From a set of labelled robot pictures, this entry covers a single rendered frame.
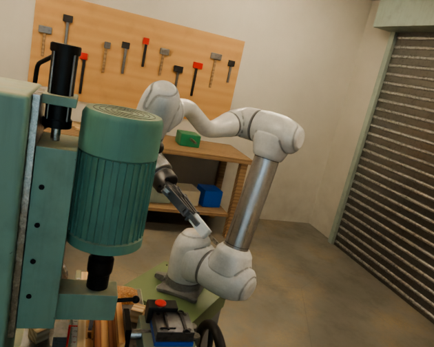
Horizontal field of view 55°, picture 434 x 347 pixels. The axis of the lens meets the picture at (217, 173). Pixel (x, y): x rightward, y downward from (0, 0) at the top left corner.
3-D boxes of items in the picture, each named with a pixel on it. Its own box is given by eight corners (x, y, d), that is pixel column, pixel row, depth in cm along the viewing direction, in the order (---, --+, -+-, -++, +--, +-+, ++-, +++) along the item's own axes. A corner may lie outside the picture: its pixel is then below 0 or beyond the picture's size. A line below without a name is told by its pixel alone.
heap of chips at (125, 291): (139, 305, 128) (140, 297, 128) (97, 303, 124) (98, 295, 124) (136, 289, 136) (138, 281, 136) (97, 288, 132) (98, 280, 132)
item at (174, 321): (193, 346, 106) (197, 328, 104) (149, 346, 102) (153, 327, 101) (182, 314, 118) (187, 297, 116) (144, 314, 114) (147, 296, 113)
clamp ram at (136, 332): (150, 361, 105) (156, 330, 103) (120, 361, 103) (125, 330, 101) (146, 337, 114) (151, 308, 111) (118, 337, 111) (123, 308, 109)
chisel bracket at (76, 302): (113, 326, 103) (118, 295, 101) (52, 325, 98) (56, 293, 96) (111, 308, 110) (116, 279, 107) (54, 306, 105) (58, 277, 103)
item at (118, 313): (120, 370, 101) (125, 342, 99) (114, 370, 101) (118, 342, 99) (116, 317, 120) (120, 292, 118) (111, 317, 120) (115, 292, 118)
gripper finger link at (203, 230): (196, 213, 118) (195, 212, 117) (211, 231, 115) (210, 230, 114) (189, 220, 118) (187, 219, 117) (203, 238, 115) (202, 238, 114)
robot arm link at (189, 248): (182, 263, 194) (192, 219, 188) (213, 281, 184) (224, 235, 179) (158, 272, 181) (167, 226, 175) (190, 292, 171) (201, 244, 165)
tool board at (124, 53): (226, 126, 455) (246, 41, 433) (25, 92, 383) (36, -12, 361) (225, 125, 459) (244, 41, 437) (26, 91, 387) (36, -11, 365)
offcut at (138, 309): (128, 321, 120) (130, 309, 119) (132, 313, 123) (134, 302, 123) (140, 323, 120) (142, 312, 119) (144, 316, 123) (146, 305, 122)
